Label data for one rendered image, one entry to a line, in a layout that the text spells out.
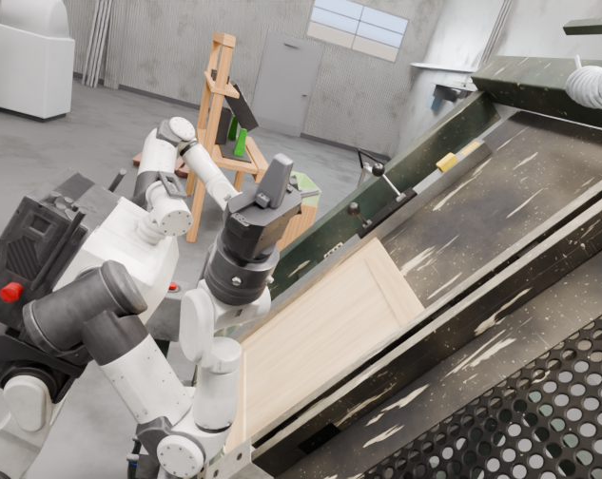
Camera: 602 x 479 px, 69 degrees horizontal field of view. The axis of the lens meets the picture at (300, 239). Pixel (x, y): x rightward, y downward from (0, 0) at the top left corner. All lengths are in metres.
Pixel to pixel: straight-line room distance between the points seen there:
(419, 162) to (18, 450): 1.35
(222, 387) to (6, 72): 6.87
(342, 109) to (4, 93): 7.21
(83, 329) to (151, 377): 0.13
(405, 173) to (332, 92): 9.87
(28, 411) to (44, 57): 6.24
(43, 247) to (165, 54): 10.61
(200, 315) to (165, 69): 10.90
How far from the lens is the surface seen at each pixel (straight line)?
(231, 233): 0.53
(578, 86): 0.93
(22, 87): 7.30
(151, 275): 0.86
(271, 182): 0.51
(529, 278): 0.84
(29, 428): 1.20
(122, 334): 0.75
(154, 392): 0.77
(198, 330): 0.62
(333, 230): 1.48
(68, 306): 0.75
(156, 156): 1.23
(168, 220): 0.87
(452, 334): 0.83
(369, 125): 11.58
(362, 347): 0.98
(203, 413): 0.75
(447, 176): 1.26
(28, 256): 0.93
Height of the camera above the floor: 1.75
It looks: 22 degrees down
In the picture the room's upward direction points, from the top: 17 degrees clockwise
